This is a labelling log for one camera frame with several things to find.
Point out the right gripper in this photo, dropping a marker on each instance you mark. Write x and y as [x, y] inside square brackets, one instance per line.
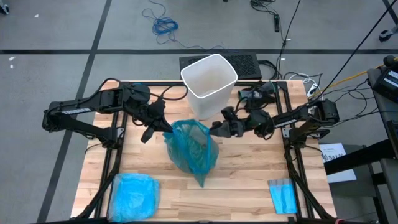
[244, 126]

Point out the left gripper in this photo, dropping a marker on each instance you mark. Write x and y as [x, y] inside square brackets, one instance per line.
[149, 113]

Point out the teal plastic trash bag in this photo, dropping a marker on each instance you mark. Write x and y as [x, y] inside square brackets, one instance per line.
[191, 149]

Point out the white plastic trash bin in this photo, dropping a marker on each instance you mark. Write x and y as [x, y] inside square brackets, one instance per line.
[208, 77]

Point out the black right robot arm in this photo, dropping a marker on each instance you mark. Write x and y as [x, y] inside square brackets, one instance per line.
[298, 118]

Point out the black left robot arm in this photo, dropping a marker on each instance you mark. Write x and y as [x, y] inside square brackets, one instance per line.
[81, 109]

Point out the large folded blue bag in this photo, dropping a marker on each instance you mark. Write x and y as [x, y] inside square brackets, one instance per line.
[133, 197]

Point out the small folded blue bag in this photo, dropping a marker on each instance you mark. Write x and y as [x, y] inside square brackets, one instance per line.
[283, 197]

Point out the black glove gray cuff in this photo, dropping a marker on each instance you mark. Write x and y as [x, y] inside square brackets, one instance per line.
[269, 87]

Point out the black perforated panel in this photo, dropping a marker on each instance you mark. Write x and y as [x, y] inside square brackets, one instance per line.
[245, 65]

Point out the white power strip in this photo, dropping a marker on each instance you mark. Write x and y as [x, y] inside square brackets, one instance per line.
[311, 90]

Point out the white paper sign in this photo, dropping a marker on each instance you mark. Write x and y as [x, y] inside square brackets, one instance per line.
[334, 152]

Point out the black power bar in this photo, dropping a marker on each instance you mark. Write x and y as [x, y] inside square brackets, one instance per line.
[276, 23]

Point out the black metal beam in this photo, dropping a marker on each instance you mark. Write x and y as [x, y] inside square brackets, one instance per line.
[357, 158]

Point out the gray side table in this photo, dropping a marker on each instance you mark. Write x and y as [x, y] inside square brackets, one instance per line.
[381, 115]

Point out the black device with label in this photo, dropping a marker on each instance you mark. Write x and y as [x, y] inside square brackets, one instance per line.
[388, 84]

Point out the black round device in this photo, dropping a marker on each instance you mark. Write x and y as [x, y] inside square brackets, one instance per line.
[388, 60]

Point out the office chair caster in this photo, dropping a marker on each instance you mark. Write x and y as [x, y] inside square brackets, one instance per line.
[387, 34]

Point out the black white floor object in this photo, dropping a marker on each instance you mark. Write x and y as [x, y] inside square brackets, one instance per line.
[3, 9]

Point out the black aluminium table frame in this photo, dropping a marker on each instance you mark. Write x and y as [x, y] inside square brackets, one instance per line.
[264, 83]

